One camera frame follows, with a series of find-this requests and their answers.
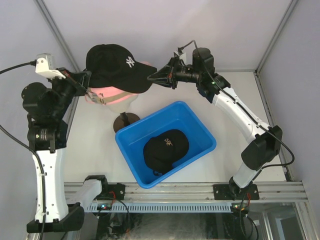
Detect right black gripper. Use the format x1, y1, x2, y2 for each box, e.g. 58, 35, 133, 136
148, 55, 202, 90

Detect pink baseball cap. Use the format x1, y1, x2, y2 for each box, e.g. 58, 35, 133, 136
83, 91, 133, 105

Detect dark cap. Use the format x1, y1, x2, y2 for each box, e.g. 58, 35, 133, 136
85, 44, 157, 94

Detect dark round wooden stand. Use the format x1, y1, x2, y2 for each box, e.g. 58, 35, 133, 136
113, 112, 140, 133

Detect blue plastic bin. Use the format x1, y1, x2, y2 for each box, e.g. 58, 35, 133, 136
115, 101, 217, 189

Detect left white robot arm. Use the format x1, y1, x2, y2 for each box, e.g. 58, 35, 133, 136
21, 68, 110, 233

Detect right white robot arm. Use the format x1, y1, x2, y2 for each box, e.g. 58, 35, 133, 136
147, 47, 283, 200

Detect beige mannequin head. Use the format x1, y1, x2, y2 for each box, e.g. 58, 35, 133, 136
107, 94, 139, 114

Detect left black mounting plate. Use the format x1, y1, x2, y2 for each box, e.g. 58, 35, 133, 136
97, 183, 126, 201

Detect black mounting plate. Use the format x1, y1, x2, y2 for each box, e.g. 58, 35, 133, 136
213, 183, 260, 201
97, 183, 126, 201

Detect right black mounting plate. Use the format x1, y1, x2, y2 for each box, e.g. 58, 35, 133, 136
213, 183, 260, 201

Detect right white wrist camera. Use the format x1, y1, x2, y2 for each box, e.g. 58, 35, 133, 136
173, 49, 187, 65

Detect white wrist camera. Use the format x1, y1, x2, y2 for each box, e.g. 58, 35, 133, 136
173, 49, 187, 65
35, 53, 66, 80

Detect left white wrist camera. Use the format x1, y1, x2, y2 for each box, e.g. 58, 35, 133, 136
35, 53, 66, 80

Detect right black camera cable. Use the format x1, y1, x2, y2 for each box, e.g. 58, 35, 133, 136
177, 39, 296, 213

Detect black camera cable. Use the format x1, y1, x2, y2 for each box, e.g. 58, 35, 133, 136
177, 39, 296, 213
0, 60, 48, 240

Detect left black camera cable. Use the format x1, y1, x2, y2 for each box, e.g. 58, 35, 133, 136
0, 60, 48, 240

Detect perforated grey cable duct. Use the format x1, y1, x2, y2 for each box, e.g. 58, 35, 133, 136
85, 202, 233, 214

